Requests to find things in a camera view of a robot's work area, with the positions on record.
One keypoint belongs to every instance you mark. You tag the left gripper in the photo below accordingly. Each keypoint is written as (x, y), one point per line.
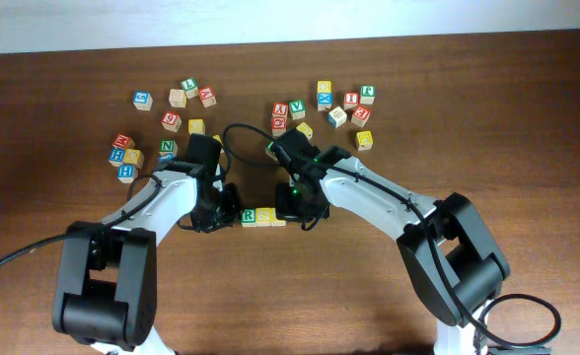
(231, 190)

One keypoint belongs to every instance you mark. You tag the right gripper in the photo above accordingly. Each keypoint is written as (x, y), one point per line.
(284, 207)

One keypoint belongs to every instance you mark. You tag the yellow S block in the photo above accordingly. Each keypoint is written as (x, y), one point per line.
(263, 216)
(275, 221)

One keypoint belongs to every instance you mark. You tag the green R block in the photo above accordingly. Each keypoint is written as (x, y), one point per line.
(248, 217)

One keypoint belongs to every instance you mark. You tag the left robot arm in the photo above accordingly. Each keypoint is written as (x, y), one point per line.
(106, 291)

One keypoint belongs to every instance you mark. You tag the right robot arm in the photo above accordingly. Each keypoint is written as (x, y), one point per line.
(455, 266)

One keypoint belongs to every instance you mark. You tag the green Z block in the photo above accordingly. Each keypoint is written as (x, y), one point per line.
(269, 152)

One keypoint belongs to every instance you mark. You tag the blue P block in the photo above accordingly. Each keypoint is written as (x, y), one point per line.
(166, 158)

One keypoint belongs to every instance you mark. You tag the yellow O block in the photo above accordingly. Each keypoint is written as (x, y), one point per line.
(218, 138)

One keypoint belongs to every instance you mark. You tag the yellow block centre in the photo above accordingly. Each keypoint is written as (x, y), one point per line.
(306, 130)

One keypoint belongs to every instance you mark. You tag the green N block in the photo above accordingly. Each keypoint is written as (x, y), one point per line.
(168, 147)

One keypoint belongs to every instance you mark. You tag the red Q block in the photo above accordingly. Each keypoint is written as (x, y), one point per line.
(278, 126)

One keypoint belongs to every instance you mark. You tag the yellow G block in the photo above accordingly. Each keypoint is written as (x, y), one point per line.
(196, 126)

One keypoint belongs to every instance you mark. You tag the red Y block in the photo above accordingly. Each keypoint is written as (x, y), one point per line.
(280, 110)

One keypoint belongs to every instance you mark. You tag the yellow block far right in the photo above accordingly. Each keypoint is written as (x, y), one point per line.
(364, 140)

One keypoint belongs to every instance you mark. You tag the green V block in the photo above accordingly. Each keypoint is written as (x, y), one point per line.
(297, 109)

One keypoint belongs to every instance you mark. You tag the blue white block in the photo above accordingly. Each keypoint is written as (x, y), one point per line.
(337, 116)

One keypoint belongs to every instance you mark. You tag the blue H block lower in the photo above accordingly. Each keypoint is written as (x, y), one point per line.
(127, 173)

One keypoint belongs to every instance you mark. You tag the blue h block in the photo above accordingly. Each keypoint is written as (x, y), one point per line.
(127, 173)
(116, 156)

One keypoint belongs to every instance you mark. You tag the yellow block beside H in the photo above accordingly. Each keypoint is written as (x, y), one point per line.
(134, 158)

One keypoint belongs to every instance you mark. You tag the red 6 block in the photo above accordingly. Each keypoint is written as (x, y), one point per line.
(171, 121)

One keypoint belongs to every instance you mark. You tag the blue X block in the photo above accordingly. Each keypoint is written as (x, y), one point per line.
(324, 101)

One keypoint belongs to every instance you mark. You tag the red E block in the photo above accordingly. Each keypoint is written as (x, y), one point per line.
(360, 116)

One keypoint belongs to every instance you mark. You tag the blue H block upper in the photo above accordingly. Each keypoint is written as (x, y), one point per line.
(116, 156)

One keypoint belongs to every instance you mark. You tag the red I block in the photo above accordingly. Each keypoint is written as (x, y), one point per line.
(350, 100)

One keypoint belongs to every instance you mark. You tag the red M block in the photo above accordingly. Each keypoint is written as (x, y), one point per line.
(123, 142)

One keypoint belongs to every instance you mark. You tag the red A block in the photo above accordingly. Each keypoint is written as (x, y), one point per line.
(208, 97)

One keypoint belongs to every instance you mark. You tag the yellow block top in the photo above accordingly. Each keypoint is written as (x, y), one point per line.
(324, 87)

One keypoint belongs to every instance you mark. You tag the plain wooden block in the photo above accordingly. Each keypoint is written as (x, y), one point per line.
(177, 98)

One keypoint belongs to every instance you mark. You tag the green L block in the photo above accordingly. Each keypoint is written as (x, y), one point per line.
(190, 88)

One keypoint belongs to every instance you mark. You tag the green J block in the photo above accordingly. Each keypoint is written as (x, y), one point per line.
(367, 95)

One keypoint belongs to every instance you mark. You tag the blue 5 block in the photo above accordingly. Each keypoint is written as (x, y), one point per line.
(142, 100)

